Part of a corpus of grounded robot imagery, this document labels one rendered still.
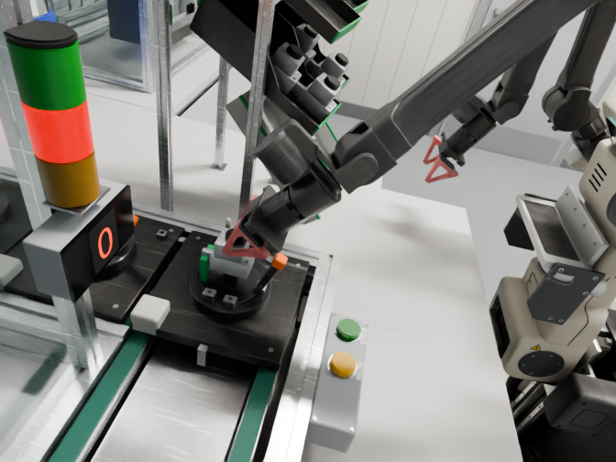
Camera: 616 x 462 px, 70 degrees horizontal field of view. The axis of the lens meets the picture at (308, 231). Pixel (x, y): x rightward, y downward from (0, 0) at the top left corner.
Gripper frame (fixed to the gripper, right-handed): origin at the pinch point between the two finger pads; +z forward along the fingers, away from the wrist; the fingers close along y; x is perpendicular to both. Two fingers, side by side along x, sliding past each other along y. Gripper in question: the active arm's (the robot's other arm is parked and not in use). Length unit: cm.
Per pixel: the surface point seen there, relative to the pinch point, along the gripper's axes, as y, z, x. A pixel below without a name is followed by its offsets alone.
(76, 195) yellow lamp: 20.8, -8.7, -20.1
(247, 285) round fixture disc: 0.1, 4.7, 8.1
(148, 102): -79, 52, -29
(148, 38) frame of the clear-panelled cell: -86, 39, -42
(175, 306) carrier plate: 6.8, 12.6, 1.8
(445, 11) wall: -310, -27, 50
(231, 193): -41.6, 24.9, 3.9
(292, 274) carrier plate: -7.4, 1.9, 14.5
